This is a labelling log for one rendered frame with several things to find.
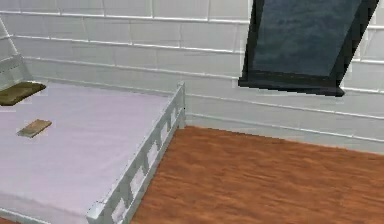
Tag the small tan book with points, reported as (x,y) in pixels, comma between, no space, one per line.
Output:
(34,128)

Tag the olive green pillow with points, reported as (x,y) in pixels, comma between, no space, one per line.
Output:
(18,92)

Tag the black framed window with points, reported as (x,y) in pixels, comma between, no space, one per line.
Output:
(300,40)

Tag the white framed bed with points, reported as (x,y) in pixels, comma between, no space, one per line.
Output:
(76,146)

